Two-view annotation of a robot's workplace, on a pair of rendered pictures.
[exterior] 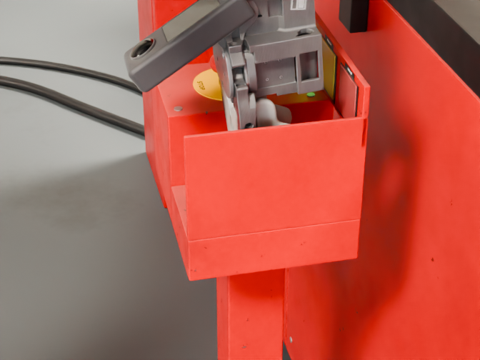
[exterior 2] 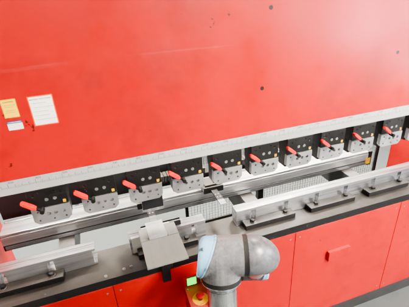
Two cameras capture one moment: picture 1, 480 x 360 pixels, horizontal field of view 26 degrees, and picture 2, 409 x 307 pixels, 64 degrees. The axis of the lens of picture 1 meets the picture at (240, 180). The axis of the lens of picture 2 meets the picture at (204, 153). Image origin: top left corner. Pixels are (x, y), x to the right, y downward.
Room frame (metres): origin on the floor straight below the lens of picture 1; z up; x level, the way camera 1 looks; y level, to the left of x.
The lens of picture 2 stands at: (0.92, 1.05, 2.03)
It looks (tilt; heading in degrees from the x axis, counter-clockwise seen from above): 27 degrees down; 266
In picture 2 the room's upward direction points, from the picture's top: 3 degrees counter-clockwise
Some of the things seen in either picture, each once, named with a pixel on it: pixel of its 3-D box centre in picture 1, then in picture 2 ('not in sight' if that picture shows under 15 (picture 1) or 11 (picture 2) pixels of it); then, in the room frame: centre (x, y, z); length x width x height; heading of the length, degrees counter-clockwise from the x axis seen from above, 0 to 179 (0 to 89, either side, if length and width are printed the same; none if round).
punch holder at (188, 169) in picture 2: not in sight; (185, 172); (0.92, -0.32, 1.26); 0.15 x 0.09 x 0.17; 14
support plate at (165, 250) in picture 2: not in sight; (162, 243); (1.06, -0.13, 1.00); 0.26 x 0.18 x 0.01; 104
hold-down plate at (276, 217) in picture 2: not in sight; (268, 218); (0.49, -0.36, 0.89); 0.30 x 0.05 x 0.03; 14
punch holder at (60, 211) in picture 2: not in sight; (50, 200); (1.51, -0.18, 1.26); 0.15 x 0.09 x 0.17; 14
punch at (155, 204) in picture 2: not in sight; (152, 202); (1.10, -0.28, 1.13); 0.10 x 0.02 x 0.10; 14
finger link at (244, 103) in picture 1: (242, 103); not in sight; (0.79, 0.00, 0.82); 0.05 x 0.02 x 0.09; 12
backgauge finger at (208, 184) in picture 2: not in sight; (215, 190); (0.77, -0.51, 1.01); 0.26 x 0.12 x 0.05; 104
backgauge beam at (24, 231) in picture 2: not in sight; (211, 188); (0.77, -0.66, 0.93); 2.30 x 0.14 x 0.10; 14
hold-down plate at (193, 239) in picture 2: not in sight; (168, 246); (1.04, -0.23, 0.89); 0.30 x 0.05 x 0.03; 14
